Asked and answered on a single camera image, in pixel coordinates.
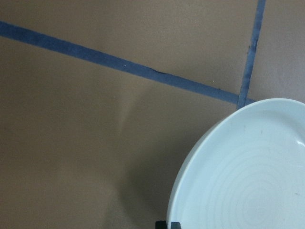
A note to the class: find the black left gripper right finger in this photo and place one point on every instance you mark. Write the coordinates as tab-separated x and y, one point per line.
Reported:
175	225

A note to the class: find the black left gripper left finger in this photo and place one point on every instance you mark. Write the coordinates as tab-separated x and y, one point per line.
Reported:
161	224

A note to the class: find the light blue plate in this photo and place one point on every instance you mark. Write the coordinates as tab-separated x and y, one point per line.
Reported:
246	172

